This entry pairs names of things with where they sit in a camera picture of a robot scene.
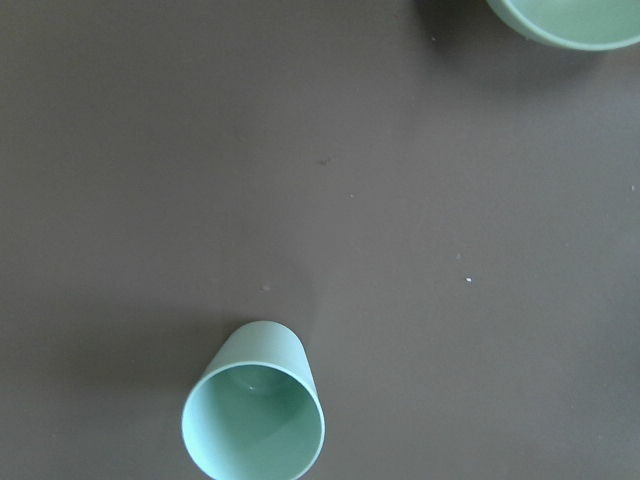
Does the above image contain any green plastic cup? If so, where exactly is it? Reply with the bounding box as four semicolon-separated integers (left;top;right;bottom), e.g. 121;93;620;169
181;320;326;479

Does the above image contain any green bowl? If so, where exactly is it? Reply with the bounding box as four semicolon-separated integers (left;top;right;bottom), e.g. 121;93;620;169
488;0;639;51

